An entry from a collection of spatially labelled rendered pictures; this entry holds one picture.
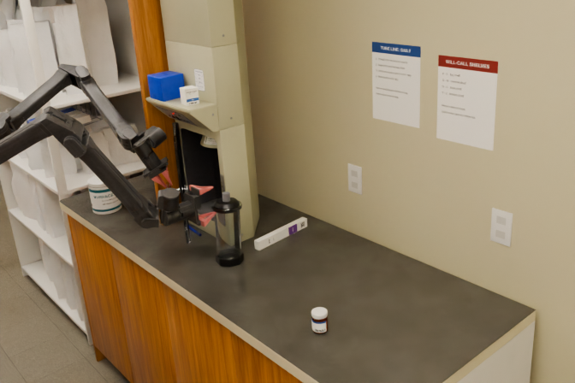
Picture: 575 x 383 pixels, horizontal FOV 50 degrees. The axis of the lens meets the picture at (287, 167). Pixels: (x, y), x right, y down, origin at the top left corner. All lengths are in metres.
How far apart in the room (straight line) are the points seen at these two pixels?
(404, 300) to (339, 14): 1.03
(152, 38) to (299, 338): 1.28
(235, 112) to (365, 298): 0.82
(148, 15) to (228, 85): 0.45
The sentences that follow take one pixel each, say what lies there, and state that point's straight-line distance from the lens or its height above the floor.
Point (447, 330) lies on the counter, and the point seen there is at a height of 0.94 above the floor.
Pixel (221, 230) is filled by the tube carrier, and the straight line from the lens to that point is 2.23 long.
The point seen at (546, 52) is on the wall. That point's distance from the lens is 1.85.
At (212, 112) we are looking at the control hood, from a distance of 2.23.
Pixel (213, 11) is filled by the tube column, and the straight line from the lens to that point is 2.20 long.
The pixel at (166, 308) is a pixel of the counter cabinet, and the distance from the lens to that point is 2.48.
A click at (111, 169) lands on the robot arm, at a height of 1.41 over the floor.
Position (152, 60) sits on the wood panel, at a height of 1.64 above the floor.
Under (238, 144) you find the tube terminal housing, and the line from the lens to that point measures 2.33.
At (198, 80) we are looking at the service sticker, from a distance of 2.31.
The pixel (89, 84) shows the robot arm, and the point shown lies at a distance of 2.57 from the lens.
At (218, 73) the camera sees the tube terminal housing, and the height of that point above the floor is 1.62.
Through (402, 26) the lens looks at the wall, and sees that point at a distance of 2.11.
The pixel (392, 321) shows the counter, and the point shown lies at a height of 0.94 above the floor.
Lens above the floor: 2.04
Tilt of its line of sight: 20 degrees down
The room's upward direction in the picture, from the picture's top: 4 degrees counter-clockwise
